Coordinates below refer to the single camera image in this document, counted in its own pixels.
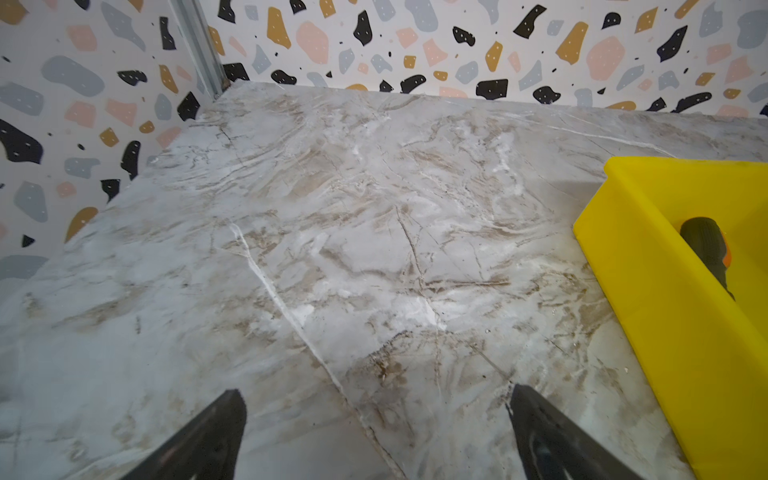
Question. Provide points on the aluminium corner post left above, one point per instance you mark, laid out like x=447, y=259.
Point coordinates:
x=194, y=28

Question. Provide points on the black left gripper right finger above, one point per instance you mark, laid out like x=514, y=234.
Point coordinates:
x=551, y=446

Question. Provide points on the black orange screwdriver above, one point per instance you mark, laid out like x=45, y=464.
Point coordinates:
x=704, y=236

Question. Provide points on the yellow plastic bin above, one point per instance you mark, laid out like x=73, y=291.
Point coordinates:
x=703, y=352

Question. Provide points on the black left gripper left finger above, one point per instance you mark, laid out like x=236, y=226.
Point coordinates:
x=207, y=447

